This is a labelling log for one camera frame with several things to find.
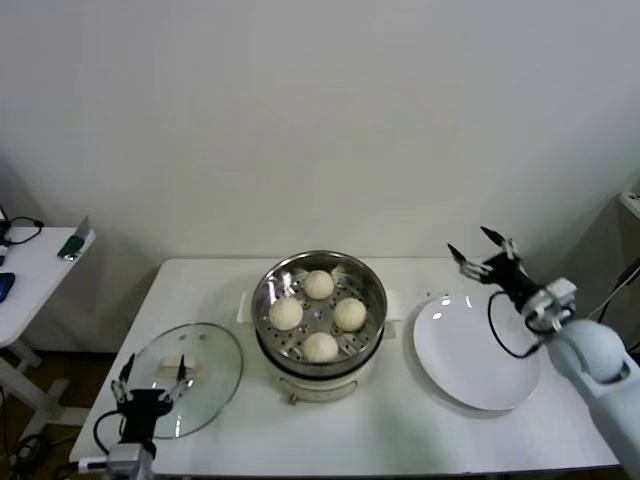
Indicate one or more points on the white steamed baozi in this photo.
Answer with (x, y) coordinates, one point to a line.
(318, 284)
(286, 315)
(349, 314)
(320, 347)

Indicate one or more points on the blue computer mouse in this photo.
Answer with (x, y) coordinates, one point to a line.
(5, 286)

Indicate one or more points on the white side table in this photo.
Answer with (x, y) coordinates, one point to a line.
(35, 280)

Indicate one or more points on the cream electric cooker pot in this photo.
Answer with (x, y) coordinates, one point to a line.
(320, 390)

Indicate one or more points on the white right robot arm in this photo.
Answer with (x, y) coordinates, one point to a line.
(600, 380)

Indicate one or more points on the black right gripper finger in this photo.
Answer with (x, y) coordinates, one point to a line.
(505, 245)
(470, 267)

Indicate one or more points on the white round plate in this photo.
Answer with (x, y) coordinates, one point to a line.
(465, 350)

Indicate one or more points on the green and grey tool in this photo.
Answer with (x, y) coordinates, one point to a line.
(74, 245)

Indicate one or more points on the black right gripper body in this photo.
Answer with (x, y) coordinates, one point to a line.
(512, 280)

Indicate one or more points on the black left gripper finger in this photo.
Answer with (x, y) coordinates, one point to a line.
(122, 382)
(177, 382)

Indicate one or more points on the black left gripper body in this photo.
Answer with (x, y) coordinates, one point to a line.
(142, 415)

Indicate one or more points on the perforated steel steamer basket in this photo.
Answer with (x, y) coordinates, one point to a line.
(375, 300)

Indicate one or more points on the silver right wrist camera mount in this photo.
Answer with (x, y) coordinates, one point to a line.
(552, 302)

